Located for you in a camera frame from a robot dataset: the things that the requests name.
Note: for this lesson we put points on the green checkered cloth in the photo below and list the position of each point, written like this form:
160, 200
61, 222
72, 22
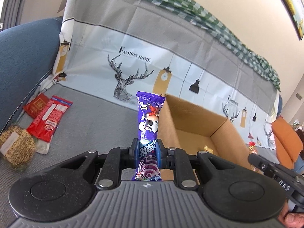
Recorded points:
213, 21

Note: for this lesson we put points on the framed wall picture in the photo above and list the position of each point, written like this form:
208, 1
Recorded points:
292, 2

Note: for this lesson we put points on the person's right hand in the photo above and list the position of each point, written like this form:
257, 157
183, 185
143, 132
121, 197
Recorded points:
293, 219

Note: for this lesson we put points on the small red snack packet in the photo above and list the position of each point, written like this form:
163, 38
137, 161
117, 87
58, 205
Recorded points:
35, 105

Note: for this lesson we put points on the long red snack packet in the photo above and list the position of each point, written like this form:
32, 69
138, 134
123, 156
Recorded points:
47, 121

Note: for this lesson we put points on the purple snack packet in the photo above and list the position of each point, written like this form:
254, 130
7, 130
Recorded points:
148, 123

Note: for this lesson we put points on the grey curtain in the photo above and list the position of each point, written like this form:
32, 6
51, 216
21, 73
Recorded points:
11, 0

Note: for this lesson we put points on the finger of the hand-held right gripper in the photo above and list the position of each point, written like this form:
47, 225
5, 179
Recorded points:
257, 161

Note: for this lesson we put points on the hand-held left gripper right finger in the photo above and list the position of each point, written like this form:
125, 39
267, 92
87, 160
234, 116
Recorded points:
159, 152

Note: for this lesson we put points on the grain cake packet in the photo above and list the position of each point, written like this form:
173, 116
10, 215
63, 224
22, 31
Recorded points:
16, 144

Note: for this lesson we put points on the cardboard box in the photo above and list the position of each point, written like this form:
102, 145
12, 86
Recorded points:
197, 123

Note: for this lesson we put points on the grey deer print cloth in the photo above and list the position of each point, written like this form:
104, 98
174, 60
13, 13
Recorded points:
142, 28

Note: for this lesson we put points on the red gold wrapped candy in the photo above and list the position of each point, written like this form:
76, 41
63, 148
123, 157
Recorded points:
252, 147

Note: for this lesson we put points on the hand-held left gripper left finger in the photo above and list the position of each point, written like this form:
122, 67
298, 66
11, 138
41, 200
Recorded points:
135, 150

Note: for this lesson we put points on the orange cushion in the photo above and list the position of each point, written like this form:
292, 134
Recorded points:
285, 137

